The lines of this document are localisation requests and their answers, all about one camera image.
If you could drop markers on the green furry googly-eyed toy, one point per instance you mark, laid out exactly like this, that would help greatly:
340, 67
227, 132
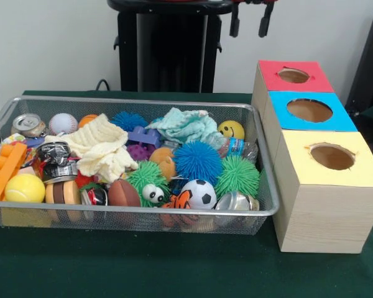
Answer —
146, 177

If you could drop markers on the crushed clear plastic bottle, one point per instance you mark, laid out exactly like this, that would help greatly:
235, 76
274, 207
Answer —
236, 147

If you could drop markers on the yellow tennis ball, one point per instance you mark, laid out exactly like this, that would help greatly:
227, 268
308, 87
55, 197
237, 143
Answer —
25, 188

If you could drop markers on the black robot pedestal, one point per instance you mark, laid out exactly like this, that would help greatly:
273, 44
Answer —
168, 56

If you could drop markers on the clear mesh bin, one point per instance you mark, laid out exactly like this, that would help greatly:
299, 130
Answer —
143, 225

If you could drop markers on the cream knitted cloth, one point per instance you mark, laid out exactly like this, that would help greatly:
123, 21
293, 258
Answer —
99, 146

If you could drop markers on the yellow smiley ball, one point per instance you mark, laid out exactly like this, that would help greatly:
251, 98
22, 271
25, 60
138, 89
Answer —
231, 129

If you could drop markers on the large blue spiky ball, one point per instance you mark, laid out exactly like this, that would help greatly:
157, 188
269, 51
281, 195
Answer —
198, 161

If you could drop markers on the wooden box with three holes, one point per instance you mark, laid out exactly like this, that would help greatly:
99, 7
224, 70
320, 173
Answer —
323, 217

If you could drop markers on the mint green cloth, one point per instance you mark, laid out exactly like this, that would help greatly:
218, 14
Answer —
186, 124

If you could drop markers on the green spiky ball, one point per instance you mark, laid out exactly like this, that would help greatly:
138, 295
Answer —
237, 176

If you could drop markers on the white baseball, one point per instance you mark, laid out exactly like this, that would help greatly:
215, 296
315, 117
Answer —
63, 123

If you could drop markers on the small soccer ball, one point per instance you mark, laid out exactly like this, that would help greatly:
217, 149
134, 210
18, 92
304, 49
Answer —
199, 194

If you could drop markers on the orange toy brick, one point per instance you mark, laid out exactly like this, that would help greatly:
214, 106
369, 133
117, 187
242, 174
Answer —
6, 167

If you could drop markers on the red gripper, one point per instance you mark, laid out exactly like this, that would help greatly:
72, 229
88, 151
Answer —
261, 1

